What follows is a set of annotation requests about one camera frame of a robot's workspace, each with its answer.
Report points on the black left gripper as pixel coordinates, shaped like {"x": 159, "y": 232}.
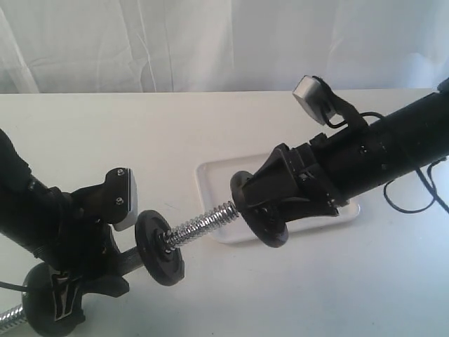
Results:
{"x": 76, "y": 243}

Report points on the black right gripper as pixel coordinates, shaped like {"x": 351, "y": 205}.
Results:
{"x": 294, "y": 171}

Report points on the black weight plate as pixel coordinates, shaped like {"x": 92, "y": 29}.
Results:
{"x": 264, "y": 221}
{"x": 166, "y": 266}

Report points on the chrome dumbbell bar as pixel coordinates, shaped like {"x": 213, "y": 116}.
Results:
{"x": 124, "y": 263}

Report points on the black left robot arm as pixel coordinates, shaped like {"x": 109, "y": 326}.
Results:
{"x": 24, "y": 207}

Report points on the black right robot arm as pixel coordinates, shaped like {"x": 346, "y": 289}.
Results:
{"x": 361, "y": 156}

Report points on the black plate beside nut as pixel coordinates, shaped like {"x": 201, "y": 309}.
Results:
{"x": 42, "y": 305}

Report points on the white plastic tray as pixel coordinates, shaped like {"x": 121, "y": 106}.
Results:
{"x": 213, "y": 183}

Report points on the white curtain backdrop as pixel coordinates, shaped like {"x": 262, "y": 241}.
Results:
{"x": 185, "y": 46}

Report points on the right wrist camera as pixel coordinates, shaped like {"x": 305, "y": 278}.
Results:
{"x": 311, "y": 95}

